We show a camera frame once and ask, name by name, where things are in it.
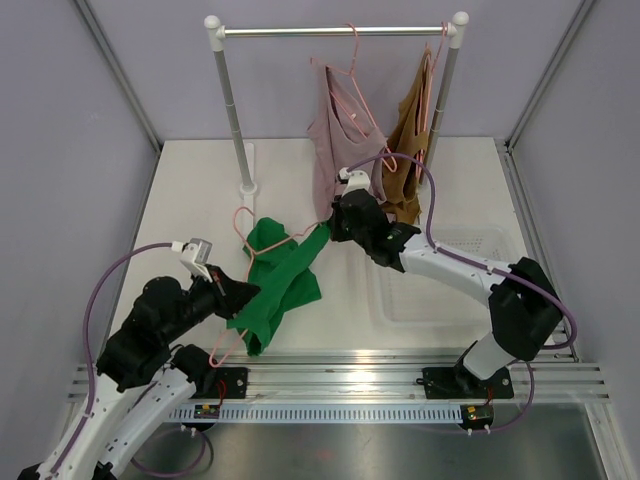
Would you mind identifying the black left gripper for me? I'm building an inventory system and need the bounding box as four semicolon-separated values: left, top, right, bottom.
162;263;261;344

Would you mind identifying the pink wire hanger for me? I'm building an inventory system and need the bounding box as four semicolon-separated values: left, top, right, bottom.
209;206;329;370
328;22;398;173
415;20;449;171

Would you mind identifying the green tank top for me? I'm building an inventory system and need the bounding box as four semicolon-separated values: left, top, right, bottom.
227;217;329;356

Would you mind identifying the mauve pink tank top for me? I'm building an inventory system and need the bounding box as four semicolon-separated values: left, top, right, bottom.
307;60;386;221

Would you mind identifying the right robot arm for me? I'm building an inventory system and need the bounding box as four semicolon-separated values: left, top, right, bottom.
329;189;568;399

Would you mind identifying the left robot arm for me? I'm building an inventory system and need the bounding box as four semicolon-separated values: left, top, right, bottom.
19;265;260;479

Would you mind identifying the brown tank top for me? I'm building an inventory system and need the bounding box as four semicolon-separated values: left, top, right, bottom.
382;53;429;224

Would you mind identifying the white plastic basket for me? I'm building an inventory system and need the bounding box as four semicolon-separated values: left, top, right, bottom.
367;225;516;330

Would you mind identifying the white clothes rack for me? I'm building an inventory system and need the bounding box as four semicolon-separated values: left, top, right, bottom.
204;11;470;196

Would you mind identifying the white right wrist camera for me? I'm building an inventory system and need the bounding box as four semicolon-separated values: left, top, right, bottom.
337;168;371;196

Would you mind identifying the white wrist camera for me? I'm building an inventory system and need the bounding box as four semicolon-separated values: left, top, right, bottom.
170;238;212;281
337;168;371;196

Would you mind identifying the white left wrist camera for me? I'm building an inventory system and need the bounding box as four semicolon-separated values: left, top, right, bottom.
170;238;212;281

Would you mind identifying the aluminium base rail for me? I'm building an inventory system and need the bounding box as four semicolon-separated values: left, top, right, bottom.
66;347;611;426

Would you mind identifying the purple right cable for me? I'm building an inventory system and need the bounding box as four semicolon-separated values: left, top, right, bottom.
346;152;579;441

